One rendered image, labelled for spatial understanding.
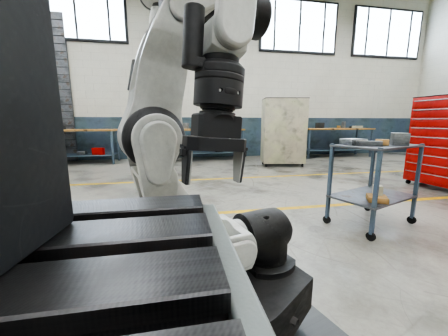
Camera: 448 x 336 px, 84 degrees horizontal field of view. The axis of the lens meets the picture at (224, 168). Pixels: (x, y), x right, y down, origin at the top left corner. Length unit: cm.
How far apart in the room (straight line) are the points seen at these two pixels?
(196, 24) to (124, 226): 34
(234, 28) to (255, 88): 768
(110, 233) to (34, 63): 12
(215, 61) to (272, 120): 555
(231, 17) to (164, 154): 30
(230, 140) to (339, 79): 901
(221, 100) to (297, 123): 571
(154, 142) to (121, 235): 37
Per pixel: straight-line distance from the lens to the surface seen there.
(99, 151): 713
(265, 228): 80
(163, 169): 57
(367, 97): 1000
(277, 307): 76
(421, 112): 519
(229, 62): 44
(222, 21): 43
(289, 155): 611
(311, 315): 103
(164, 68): 62
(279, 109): 601
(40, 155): 20
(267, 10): 79
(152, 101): 61
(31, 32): 21
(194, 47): 45
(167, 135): 56
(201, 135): 42
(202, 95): 43
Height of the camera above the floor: 105
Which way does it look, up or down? 10 degrees down
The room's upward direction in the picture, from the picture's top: straight up
